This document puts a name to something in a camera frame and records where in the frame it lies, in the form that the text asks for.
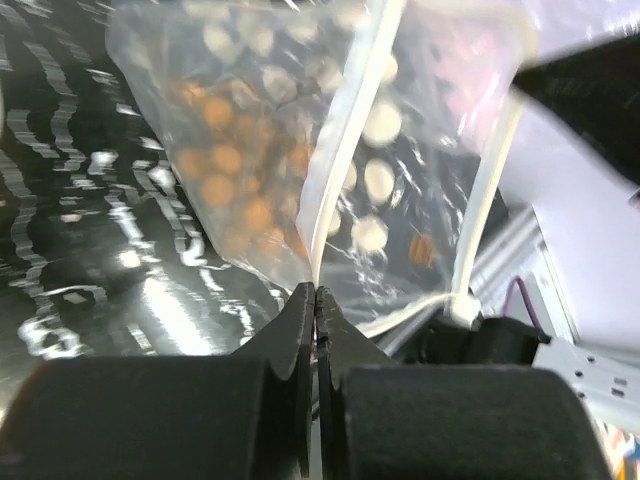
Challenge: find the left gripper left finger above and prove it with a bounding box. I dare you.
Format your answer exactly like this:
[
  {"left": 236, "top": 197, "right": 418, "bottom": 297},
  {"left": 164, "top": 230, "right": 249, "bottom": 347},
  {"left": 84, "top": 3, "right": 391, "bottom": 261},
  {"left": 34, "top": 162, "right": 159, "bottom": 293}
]
[{"left": 1, "top": 283, "right": 316, "bottom": 479}]

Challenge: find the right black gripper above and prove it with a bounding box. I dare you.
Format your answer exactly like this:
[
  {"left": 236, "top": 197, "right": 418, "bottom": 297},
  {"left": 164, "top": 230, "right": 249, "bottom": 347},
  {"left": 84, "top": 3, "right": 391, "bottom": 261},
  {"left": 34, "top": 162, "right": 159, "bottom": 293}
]
[{"left": 512, "top": 37, "right": 639, "bottom": 185}]

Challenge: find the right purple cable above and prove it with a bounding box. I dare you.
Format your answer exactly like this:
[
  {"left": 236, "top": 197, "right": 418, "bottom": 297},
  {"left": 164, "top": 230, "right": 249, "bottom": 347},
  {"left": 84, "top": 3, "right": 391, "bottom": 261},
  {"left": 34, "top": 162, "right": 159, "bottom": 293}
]
[{"left": 502, "top": 277, "right": 544, "bottom": 329}]

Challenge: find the clear dotted zip bag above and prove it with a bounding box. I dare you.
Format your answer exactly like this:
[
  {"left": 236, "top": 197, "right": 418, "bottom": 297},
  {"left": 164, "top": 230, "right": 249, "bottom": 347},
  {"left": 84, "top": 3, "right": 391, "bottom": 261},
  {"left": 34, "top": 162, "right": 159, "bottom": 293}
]
[{"left": 106, "top": 1, "right": 536, "bottom": 336}]

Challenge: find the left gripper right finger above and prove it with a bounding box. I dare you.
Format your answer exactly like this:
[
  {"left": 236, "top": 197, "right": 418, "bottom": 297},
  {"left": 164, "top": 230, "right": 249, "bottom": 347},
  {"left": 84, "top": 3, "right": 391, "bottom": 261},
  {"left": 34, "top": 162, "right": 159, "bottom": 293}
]
[{"left": 315, "top": 287, "right": 610, "bottom": 479}]

